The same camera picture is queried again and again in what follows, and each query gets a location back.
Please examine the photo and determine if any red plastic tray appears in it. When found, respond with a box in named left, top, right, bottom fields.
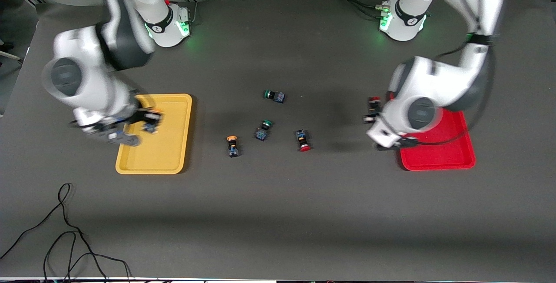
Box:
left=400, top=110, right=477, bottom=172

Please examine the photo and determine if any dark grey table cloth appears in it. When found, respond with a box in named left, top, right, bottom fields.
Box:
left=0, top=0, right=556, bottom=281

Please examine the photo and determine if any yellow plastic tray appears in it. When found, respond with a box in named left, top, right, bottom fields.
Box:
left=115, top=93, right=193, bottom=175

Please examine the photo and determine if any thin black cable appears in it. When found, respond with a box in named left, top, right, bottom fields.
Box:
left=43, top=231, right=132, bottom=283
left=0, top=183, right=109, bottom=283

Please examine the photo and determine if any grey metal bar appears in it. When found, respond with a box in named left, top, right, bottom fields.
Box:
left=0, top=42, right=23, bottom=63

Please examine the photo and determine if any red push button switch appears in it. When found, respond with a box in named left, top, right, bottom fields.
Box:
left=295, top=129, right=312, bottom=152
left=368, top=97, right=381, bottom=123

